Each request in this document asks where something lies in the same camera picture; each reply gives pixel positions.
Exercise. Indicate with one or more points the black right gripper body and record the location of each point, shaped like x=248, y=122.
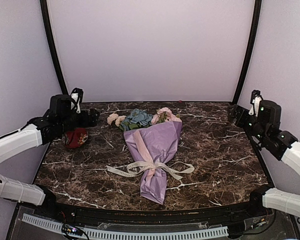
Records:
x=242, y=123

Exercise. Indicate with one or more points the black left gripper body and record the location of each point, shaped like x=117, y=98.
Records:
x=84, y=122

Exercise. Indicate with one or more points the white fake flower stem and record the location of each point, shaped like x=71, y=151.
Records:
x=117, y=119

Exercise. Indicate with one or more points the blue fake flower stem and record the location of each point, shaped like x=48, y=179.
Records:
x=135, y=120

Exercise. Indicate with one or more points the purple and pink wrapping paper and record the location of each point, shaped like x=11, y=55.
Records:
x=161, y=141

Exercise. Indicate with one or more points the white printed ribbon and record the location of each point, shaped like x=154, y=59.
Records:
x=137, y=168

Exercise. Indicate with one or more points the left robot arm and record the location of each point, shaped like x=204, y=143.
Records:
x=63, y=116

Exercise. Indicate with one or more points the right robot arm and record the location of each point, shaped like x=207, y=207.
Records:
x=263, y=123

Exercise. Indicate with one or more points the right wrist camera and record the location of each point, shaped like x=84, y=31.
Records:
x=255, y=100

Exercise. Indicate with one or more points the black front rail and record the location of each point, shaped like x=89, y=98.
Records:
x=128, y=207

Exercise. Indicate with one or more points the grey cable duct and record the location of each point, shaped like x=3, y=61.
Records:
x=109, y=231

